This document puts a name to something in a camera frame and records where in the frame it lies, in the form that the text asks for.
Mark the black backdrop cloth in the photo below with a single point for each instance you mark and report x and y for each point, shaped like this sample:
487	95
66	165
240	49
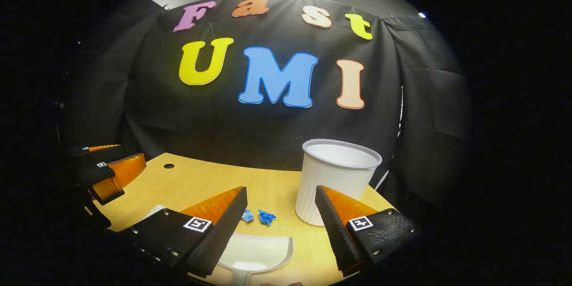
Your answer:
268	129

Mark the white ribbed garbage bin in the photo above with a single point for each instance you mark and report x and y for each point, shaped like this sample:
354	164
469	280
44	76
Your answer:
335	178

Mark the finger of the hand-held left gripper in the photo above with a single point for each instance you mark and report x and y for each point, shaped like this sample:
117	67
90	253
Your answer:
99	154
96	174

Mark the light blue paper scrap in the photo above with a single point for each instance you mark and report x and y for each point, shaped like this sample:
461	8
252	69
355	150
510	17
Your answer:
247	216

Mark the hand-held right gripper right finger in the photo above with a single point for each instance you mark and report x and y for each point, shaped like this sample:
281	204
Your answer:
336	232

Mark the light wooden desktop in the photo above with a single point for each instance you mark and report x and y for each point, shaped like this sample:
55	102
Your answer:
268	192

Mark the white plastic dustpan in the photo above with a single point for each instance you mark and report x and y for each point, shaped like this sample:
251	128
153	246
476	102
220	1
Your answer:
259	250

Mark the dark blue paper scrap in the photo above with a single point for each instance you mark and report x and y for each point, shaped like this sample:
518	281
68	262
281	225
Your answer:
267	217

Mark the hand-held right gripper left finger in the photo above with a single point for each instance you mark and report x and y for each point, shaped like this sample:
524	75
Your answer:
219	237

